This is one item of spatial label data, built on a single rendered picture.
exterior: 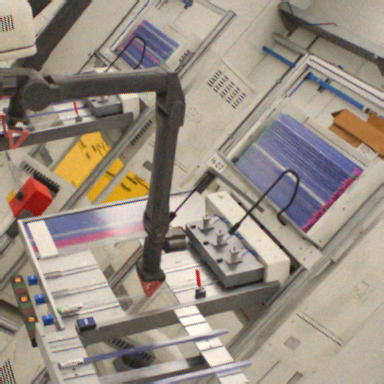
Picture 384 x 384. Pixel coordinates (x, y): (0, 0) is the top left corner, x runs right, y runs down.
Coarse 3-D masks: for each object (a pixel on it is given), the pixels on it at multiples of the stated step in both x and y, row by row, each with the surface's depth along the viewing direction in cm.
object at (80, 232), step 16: (112, 208) 270; (128, 208) 270; (144, 208) 269; (32, 224) 262; (48, 224) 261; (64, 224) 261; (80, 224) 261; (96, 224) 260; (112, 224) 260; (128, 224) 260; (32, 240) 252; (48, 240) 252; (64, 240) 252; (80, 240) 252; (96, 240) 251; (112, 240) 251; (128, 240) 252; (48, 256) 244
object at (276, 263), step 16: (224, 192) 264; (208, 208) 263; (224, 208) 254; (240, 208) 254; (256, 224) 244; (256, 240) 236; (256, 256) 231; (272, 256) 227; (272, 272) 226; (288, 272) 228
